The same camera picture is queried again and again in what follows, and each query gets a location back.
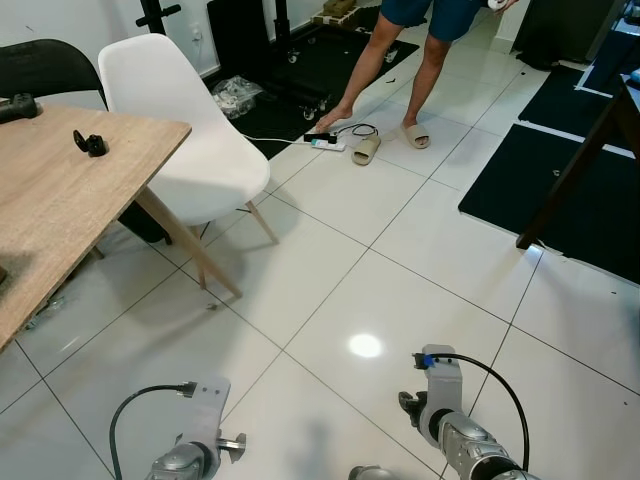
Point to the light wooden table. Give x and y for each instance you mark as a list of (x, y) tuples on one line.
[(60, 190)]

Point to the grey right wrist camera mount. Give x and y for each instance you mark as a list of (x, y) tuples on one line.
[(445, 385)]

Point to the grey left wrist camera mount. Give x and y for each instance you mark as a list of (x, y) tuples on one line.
[(207, 410)]

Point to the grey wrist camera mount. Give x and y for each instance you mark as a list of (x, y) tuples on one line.
[(445, 385), (207, 410)]

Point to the white plastic chair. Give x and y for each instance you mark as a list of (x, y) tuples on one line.
[(190, 140)]

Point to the clear plastic bag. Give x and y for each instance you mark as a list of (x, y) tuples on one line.
[(238, 97)]

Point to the large black floor mat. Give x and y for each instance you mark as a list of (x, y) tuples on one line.
[(590, 230)]

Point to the black wheeled equipment rack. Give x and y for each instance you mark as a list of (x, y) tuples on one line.
[(240, 35)]

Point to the black chair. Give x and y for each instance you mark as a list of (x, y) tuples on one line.
[(45, 65)]

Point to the person in blue shorts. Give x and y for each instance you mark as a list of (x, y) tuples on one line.
[(436, 80)]

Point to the silver robot right leg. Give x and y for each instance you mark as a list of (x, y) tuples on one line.
[(375, 473)]

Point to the black cabinet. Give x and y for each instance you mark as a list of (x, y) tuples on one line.
[(565, 30)]

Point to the beige slipper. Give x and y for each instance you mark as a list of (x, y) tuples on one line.
[(366, 150), (417, 137)]

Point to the white power strip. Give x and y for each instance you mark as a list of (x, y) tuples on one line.
[(330, 145)]

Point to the black metal stand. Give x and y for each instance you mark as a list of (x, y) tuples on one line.
[(152, 12)]

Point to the small black clip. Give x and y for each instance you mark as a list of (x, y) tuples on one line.
[(92, 146)]

